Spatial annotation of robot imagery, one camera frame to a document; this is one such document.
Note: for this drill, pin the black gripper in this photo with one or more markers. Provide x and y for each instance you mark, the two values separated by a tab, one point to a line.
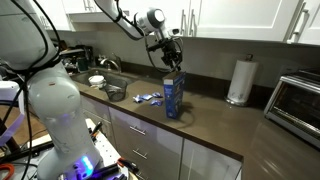
172	50

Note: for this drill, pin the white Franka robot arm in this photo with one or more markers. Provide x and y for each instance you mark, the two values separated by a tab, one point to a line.
56	103

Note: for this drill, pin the tall blue cardboard box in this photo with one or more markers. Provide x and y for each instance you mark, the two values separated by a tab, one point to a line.
173	96

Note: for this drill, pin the blue foil packet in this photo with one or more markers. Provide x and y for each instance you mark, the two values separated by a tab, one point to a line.
147	97
156	102
157	95

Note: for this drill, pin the white and blue packet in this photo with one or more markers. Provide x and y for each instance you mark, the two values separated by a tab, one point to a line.
137	98

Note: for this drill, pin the white upper cabinet door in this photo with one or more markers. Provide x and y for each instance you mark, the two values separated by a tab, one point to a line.
176	16
313	23
61	13
240	16

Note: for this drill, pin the chrome sink faucet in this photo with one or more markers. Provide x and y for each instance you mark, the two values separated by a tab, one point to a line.
111	62

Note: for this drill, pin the white paper towel roll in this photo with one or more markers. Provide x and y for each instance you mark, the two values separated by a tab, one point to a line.
243	80

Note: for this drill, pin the metal paper towel holder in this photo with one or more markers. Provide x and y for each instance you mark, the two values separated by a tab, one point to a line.
249	57

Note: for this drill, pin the white bowl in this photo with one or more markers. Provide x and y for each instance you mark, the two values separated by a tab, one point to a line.
97	81

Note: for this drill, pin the grey small drawer front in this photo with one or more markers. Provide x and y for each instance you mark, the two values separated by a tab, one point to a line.
96	108

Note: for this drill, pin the steel kitchen sink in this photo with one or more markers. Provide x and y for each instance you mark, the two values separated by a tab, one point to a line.
83	77

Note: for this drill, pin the dark green mug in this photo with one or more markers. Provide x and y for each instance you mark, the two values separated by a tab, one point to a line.
82	64

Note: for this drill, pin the grey lower cabinet door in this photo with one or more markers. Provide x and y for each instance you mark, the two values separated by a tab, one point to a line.
206	163

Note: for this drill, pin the silver toaster oven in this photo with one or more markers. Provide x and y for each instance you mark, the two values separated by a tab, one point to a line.
295	106

